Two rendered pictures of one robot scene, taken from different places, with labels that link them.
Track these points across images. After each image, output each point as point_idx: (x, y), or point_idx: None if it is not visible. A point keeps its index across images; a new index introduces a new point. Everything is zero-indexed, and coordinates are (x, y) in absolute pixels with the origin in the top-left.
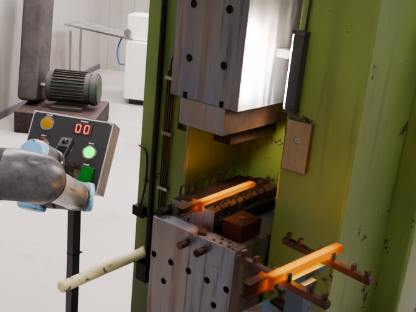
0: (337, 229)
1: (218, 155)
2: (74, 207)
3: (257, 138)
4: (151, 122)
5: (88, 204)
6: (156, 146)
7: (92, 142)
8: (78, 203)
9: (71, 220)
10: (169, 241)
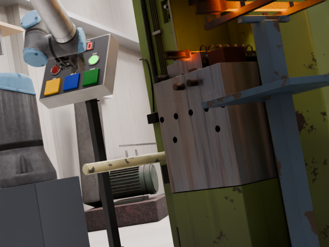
0: (303, 12)
1: (210, 48)
2: (64, 35)
3: (243, 27)
4: (144, 34)
5: (78, 38)
6: (152, 49)
7: (95, 52)
8: (65, 25)
9: (94, 136)
10: (170, 96)
